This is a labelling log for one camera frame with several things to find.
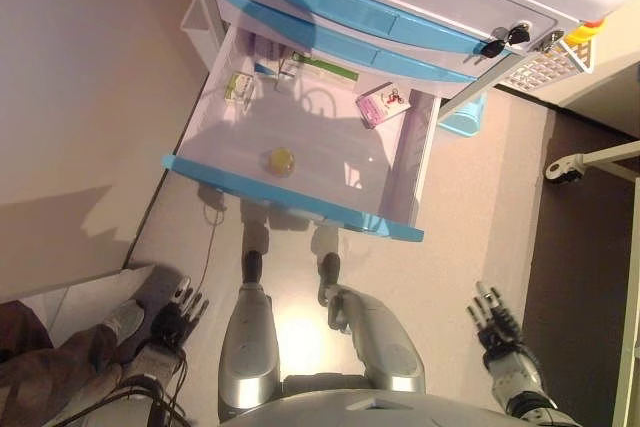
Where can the white side bin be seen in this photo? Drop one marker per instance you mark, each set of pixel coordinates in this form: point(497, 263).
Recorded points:
point(197, 32)

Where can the long green white box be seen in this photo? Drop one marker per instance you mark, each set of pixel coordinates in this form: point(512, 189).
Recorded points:
point(330, 69)

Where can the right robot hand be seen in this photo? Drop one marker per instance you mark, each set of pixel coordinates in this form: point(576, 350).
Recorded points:
point(500, 332)

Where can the person brown trousers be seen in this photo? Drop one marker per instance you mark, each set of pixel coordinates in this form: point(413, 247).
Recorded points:
point(45, 362)

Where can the small white blue box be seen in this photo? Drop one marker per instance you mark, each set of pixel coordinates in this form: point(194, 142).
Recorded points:
point(288, 74)

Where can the small green white box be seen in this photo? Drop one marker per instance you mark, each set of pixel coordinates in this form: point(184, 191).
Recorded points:
point(241, 88)

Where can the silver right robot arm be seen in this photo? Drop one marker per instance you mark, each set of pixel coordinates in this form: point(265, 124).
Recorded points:
point(515, 379)

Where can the waste bin blue lid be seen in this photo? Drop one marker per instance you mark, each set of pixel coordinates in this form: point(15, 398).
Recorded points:
point(462, 117)

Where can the caster wheel white frame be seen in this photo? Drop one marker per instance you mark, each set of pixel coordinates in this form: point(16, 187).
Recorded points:
point(562, 169)

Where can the grey robot torso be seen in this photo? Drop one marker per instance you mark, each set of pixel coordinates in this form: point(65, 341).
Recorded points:
point(400, 409)

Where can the pink medicine box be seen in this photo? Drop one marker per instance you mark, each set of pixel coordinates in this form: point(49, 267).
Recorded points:
point(382, 104)

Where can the black key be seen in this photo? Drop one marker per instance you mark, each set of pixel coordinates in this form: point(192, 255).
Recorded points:
point(492, 49)
point(520, 35)

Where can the grey person shoe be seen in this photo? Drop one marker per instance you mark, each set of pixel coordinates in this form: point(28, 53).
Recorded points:
point(125, 319)

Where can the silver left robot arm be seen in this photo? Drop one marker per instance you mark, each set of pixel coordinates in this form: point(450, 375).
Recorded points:
point(150, 372)

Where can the large white blue box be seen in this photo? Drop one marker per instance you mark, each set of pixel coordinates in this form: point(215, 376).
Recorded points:
point(265, 48)

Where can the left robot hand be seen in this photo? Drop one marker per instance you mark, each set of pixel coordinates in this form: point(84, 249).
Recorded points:
point(167, 324)

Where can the metal side latch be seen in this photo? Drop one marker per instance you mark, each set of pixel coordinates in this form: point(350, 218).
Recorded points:
point(550, 42)

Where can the yellow container red lid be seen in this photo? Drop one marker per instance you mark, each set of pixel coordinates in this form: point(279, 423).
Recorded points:
point(585, 32)

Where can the small yellow round object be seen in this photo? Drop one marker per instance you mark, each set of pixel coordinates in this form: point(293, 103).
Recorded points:
point(281, 162)

